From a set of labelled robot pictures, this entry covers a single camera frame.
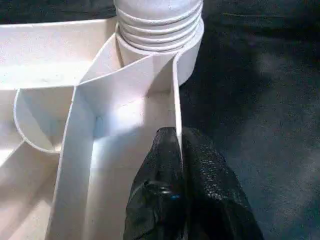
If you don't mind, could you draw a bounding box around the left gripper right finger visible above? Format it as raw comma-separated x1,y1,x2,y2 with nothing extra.
181,127,265,240

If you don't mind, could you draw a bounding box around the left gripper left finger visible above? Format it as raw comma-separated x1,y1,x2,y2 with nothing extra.
122,127,189,240

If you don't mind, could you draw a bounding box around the white plastic table top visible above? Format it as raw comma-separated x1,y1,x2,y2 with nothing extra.
0,17,206,240

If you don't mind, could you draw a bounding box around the white plastic table leg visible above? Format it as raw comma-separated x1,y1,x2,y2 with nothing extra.
114,0,204,53

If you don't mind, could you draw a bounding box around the black work mat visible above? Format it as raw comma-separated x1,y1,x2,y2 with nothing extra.
0,0,320,240

